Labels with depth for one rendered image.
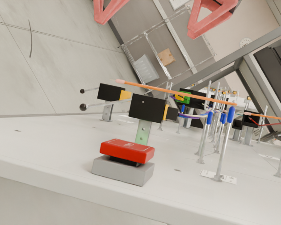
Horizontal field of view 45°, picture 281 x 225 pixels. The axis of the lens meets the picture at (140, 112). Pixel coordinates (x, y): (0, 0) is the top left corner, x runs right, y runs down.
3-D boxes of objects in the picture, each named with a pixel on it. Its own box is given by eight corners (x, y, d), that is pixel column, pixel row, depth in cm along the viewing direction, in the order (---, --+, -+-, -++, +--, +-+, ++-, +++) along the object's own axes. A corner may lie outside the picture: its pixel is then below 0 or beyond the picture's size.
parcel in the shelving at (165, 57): (156, 53, 748) (167, 47, 743) (158, 54, 788) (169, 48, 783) (163, 66, 749) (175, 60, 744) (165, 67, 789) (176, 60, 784)
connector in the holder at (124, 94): (123, 100, 95) (124, 90, 95) (129, 102, 95) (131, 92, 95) (119, 100, 91) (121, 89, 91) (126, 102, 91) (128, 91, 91)
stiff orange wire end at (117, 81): (110, 81, 47) (111, 77, 47) (236, 106, 45) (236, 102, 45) (107, 81, 46) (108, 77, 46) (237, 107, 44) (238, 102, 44)
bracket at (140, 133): (135, 144, 61) (140, 117, 61) (148, 147, 61) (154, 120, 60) (131, 148, 56) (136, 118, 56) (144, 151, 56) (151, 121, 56)
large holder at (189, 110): (213, 132, 137) (220, 97, 136) (185, 128, 125) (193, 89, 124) (200, 128, 142) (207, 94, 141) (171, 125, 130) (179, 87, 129)
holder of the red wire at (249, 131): (257, 145, 116) (265, 114, 116) (253, 147, 104) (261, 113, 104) (243, 141, 119) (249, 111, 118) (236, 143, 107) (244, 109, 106)
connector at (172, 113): (150, 114, 60) (153, 103, 60) (178, 120, 59) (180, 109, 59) (148, 114, 57) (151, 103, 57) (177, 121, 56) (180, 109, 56)
